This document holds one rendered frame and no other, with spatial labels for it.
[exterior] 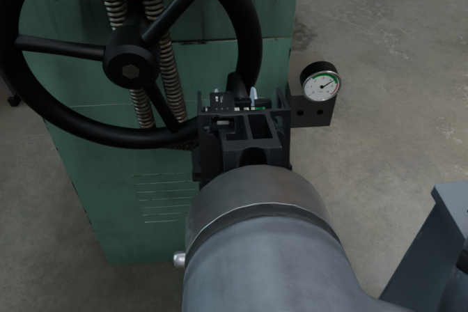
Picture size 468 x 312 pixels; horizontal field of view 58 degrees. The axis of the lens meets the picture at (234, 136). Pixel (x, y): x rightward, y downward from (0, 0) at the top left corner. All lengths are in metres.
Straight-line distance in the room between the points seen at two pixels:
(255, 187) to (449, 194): 0.54
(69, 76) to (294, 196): 0.57
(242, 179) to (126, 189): 0.72
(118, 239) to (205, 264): 0.93
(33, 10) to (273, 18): 0.35
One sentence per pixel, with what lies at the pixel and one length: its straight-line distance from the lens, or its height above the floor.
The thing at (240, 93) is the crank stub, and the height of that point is 0.80.
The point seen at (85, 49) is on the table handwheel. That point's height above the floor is 0.83.
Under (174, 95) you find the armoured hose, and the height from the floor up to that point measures 0.71.
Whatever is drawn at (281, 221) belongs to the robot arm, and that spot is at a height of 0.91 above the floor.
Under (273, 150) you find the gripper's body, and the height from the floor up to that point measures 0.89.
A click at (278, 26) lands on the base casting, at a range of 0.68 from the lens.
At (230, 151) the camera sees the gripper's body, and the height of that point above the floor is 0.90.
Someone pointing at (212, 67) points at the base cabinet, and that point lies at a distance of 0.71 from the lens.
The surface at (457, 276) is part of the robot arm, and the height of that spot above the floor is 0.89.
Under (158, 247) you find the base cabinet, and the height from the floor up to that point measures 0.08.
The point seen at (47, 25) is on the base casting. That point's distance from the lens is 0.70.
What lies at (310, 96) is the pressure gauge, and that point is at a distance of 0.70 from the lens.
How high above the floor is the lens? 1.09
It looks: 46 degrees down
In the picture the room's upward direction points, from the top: straight up
